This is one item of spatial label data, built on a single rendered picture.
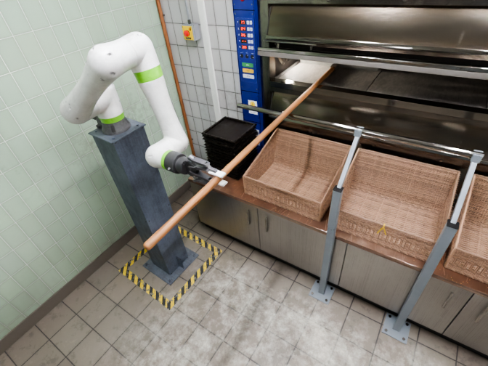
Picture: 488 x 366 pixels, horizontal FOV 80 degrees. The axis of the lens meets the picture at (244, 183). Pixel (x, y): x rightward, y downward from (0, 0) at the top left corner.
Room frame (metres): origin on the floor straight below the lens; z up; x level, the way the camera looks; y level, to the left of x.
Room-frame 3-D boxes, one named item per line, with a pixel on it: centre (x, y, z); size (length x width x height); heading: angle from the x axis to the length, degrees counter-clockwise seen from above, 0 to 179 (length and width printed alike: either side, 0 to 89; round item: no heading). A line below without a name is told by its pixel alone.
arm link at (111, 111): (1.45, 0.66, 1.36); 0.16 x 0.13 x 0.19; 149
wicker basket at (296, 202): (1.53, -0.36, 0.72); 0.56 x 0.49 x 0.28; 52
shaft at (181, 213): (1.30, -0.17, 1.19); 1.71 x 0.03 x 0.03; 143
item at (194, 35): (2.27, 0.25, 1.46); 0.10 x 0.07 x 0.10; 53
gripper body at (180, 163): (1.03, 0.23, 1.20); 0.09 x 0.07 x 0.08; 53
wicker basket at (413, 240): (1.17, -0.82, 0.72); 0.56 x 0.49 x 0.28; 53
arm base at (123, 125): (1.49, 0.69, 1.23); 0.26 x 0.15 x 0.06; 51
